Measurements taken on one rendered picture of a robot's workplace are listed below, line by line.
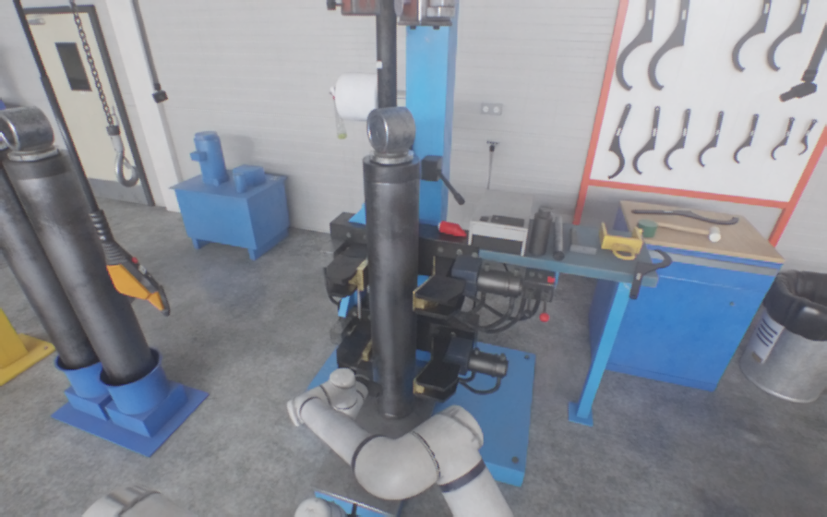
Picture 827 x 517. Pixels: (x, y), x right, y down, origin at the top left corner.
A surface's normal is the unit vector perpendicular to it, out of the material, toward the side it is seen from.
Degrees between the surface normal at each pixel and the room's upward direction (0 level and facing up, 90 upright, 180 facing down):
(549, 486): 0
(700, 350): 90
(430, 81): 90
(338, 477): 0
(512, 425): 0
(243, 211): 90
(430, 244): 90
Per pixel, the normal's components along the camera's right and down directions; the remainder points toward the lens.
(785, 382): -0.69, 0.40
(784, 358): -0.87, 0.29
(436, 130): -0.31, 0.47
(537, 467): 0.01, -0.87
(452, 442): 0.38, -0.44
